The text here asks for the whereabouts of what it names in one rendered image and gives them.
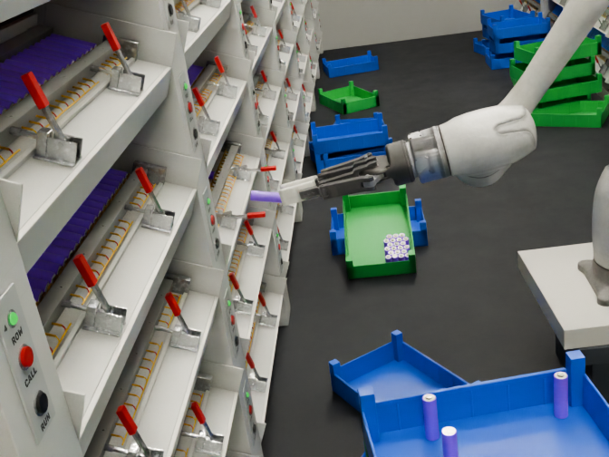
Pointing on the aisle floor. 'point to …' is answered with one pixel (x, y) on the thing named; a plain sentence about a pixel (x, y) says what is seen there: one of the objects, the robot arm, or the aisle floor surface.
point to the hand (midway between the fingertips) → (300, 190)
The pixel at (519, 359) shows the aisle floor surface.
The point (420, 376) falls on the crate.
